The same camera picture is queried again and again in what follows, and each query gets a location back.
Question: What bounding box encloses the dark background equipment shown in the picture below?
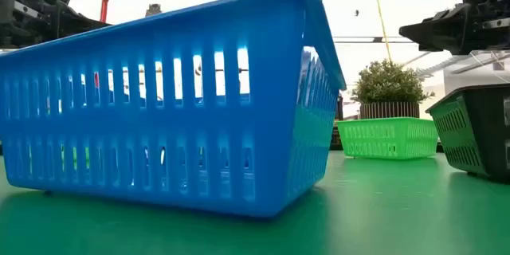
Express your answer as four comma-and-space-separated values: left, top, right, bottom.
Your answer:
329, 95, 344, 151

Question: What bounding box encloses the artificial plant in striped pot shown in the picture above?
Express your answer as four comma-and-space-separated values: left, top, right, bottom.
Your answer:
350, 58, 436, 120

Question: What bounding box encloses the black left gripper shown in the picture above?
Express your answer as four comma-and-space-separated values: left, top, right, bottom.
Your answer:
0, 0, 111, 51

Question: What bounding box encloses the yellow cable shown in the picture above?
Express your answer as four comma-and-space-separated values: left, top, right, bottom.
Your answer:
369, 0, 394, 63

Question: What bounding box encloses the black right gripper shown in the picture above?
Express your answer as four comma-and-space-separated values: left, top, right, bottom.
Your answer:
399, 2, 510, 55

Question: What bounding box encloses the blue slotted plastic basket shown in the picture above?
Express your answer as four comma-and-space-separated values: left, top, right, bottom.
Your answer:
0, 0, 347, 218

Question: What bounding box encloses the black slotted plastic basket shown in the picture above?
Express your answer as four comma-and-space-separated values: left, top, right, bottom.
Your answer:
425, 83, 510, 182

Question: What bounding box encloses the light green plastic basket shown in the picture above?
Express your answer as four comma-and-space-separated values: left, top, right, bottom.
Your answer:
336, 116, 439, 160
59, 145, 91, 171

